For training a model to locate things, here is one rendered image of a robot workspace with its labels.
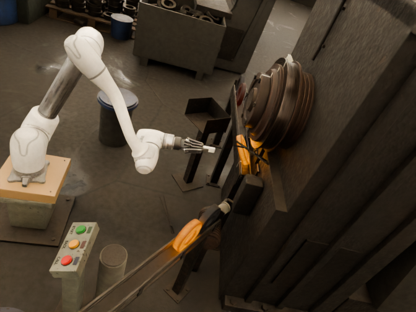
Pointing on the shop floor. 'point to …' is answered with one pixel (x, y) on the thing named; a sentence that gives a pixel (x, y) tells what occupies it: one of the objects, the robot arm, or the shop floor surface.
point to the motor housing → (213, 240)
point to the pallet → (94, 11)
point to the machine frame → (333, 169)
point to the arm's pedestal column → (35, 223)
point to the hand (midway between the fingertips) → (208, 149)
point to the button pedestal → (74, 276)
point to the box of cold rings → (177, 35)
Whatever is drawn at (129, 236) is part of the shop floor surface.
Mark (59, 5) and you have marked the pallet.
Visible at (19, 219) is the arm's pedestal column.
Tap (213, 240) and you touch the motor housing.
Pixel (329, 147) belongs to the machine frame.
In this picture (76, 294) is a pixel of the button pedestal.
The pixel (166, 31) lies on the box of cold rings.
